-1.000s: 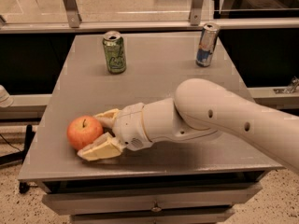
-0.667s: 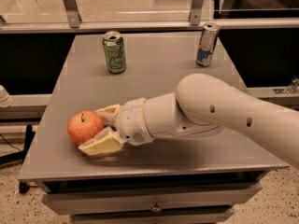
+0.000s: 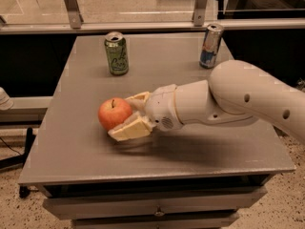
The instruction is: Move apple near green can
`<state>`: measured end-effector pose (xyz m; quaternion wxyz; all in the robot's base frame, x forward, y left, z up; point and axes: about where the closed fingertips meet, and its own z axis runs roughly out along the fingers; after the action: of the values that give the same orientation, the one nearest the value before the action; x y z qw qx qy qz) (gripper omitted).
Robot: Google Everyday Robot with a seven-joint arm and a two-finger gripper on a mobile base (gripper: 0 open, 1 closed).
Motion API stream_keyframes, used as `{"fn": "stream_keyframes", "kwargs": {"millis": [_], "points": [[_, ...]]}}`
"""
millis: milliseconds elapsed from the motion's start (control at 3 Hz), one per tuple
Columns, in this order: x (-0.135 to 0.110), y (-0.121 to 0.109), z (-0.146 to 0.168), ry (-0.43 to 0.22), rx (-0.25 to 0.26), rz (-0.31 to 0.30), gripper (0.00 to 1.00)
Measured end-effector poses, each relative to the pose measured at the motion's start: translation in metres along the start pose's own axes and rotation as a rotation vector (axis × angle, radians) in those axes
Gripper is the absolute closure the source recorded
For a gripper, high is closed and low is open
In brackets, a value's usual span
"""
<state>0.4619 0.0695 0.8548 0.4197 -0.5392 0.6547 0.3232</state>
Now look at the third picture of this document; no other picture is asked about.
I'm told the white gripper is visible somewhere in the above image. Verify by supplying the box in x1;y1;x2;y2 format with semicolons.
108;84;182;141

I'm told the red apple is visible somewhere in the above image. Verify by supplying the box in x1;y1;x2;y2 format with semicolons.
98;97;132;131

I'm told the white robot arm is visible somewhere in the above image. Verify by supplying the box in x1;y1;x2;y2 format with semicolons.
108;60;305;143

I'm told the green soda can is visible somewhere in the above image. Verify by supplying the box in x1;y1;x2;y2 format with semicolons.
104;31;129;75

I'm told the silver blue energy drink can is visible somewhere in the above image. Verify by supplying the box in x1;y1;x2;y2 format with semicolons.
199;24;224;69

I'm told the grey drawer cabinet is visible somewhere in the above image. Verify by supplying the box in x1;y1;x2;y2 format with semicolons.
20;32;295;229

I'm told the metal drawer knob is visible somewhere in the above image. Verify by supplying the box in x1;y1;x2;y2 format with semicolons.
154;209;165;217

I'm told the white object at left edge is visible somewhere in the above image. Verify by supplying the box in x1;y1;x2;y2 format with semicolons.
0;87;13;111

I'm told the left metal railing bracket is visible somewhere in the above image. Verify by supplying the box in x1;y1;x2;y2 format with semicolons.
64;0;83;29

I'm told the metal railing bracket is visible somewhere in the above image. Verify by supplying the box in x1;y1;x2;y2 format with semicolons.
64;0;83;29
193;0;208;27

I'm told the horizontal metal rail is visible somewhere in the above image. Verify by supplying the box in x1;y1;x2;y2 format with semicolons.
0;18;305;34

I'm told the black stand with cable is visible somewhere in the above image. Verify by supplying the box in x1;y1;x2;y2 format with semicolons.
0;128;36;198

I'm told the right metal railing bracket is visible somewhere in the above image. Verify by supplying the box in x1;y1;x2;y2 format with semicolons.
193;0;208;27

